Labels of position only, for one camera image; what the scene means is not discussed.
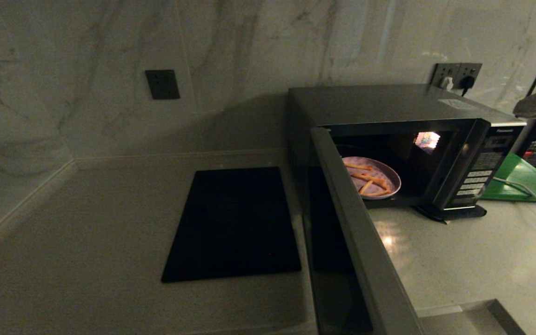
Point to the purple plate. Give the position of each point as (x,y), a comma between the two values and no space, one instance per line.
(384,168)

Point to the black glass microwave door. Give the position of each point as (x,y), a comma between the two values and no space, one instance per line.
(365,242)

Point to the silver microwave oven body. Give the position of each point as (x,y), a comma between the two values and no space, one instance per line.
(379,104)

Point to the black mat under microwave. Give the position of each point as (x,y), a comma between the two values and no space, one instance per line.
(458,213)

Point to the black induction cooktop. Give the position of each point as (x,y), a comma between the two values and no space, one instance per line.
(231,223)

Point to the white power plug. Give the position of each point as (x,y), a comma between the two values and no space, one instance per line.
(446,83)

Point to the black power plug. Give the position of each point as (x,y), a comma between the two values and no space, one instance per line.
(468,82)

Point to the beige cabinet front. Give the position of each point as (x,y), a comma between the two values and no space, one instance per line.
(449,321)

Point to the green cutting board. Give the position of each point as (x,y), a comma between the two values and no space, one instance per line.
(524,177)

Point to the dark grey single wall socket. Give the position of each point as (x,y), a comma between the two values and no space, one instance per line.
(162,84)

